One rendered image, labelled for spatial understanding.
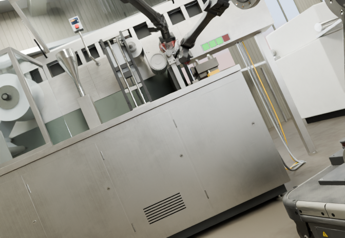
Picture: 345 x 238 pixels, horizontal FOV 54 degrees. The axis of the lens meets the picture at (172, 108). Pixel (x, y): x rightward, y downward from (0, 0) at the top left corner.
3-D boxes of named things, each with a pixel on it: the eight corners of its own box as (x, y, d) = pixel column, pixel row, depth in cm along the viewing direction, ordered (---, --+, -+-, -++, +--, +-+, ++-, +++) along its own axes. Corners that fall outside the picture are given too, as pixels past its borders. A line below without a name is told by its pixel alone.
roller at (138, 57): (127, 60, 240) (119, 42, 240) (130, 66, 265) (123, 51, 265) (145, 53, 240) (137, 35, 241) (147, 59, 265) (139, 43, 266)
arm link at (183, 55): (195, 40, 222) (183, 36, 220) (195, 54, 217) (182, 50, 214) (188, 51, 232) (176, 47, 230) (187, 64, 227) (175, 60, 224)
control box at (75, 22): (73, 31, 239) (68, 18, 239) (75, 34, 245) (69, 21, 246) (82, 27, 240) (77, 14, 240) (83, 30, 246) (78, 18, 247)
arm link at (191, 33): (226, 3, 190) (208, -4, 187) (226, 11, 188) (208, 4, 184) (193, 43, 227) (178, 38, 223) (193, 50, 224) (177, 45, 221)
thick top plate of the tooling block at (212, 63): (198, 73, 236) (194, 65, 236) (193, 81, 275) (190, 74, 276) (219, 64, 236) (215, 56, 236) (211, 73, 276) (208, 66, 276)
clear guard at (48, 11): (13, 0, 236) (13, 0, 236) (50, 52, 275) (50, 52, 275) (150, -58, 240) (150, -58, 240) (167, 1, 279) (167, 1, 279)
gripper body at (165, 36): (175, 38, 227) (173, 30, 222) (161, 44, 227) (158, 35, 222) (172, 33, 232) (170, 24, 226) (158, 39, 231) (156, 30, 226)
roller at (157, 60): (153, 72, 239) (147, 56, 239) (154, 77, 264) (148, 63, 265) (169, 64, 239) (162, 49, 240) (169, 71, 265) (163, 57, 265)
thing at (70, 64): (87, 134, 239) (55, 61, 242) (91, 134, 253) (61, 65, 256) (105, 126, 240) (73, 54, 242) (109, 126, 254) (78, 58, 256)
